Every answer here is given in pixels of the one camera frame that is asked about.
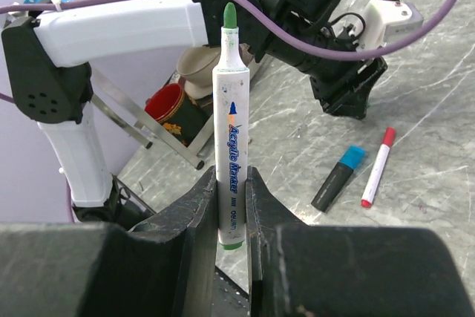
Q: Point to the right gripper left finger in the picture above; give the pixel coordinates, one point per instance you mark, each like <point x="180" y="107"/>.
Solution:
<point x="164" y="266"/>

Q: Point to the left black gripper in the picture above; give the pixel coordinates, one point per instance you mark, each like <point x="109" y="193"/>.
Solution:
<point x="342" y="88"/>

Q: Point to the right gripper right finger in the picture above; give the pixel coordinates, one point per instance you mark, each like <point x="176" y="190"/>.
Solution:
<point x="300" y="270"/>

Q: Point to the black marker blue tip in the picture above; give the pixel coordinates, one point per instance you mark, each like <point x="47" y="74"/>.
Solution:
<point x="332" y="186"/>

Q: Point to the white pen red tip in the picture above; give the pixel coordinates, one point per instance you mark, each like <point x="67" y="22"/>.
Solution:
<point x="375" y="176"/>

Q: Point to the white pen green tip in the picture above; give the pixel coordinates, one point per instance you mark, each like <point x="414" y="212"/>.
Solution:
<point x="231" y="80"/>

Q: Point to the blue marker cap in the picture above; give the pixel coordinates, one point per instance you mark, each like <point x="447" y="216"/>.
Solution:
<point x="352" y="157"/>

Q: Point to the red pen cap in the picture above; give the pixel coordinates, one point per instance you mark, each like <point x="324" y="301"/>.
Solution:
<point x="389" y="137"/>

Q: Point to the cream deep bowl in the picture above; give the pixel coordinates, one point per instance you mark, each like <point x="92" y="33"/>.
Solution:
<point x="195" y="65"/>

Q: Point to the red mug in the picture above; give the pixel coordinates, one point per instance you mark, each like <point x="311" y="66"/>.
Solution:
<point x="177" y="112"/>

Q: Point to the metal dish rack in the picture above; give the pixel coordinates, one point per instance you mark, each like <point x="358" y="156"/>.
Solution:
<point x="145" y="121"/>

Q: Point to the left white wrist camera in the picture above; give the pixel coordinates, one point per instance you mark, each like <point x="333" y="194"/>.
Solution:
<point x="387" y="21"/>

